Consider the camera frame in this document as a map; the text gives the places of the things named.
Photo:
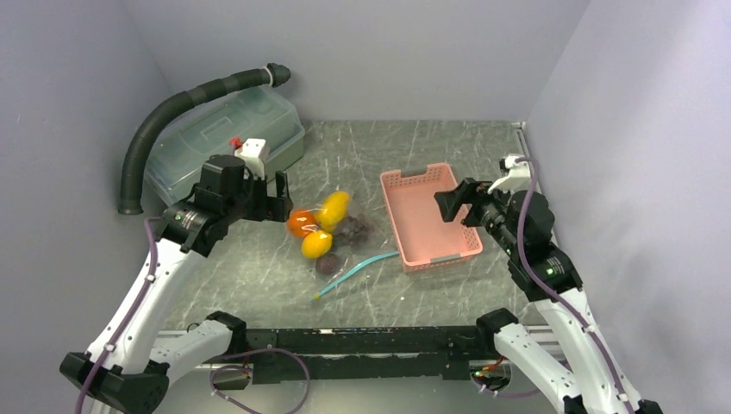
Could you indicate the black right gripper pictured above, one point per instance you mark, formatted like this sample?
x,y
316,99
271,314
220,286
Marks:
x,y
450,202

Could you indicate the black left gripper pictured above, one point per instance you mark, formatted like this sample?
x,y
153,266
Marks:
x,y
277,208

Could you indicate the orange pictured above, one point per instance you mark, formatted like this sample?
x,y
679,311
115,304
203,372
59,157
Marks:
x,y
301,223

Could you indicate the pink plastic basket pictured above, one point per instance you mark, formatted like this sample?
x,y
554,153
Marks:
x,y
423,239

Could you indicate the yellow mango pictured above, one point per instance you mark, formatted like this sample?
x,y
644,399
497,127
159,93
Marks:
x,y
333,210

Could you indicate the dark red grape bunch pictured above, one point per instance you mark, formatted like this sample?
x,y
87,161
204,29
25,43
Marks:
x,y
352,231

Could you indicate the clear zip top bag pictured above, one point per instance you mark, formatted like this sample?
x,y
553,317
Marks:
x,y
353,260

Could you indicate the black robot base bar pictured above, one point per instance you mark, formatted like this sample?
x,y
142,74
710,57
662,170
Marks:
x,y
278,355

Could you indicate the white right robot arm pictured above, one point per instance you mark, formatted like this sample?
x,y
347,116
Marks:
x,y
521,223

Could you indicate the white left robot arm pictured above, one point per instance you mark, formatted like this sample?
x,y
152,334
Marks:
x,y
122,368

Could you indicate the translucent green storage box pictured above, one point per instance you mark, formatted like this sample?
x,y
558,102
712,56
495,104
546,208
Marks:
x,y
178,154

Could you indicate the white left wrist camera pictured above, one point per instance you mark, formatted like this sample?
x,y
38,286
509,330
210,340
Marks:
x,y
254,152

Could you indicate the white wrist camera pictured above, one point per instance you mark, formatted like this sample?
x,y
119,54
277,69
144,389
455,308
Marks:
x,y
254,152
517,173

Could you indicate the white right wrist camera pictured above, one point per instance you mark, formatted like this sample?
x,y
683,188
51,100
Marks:
x,y
517,173

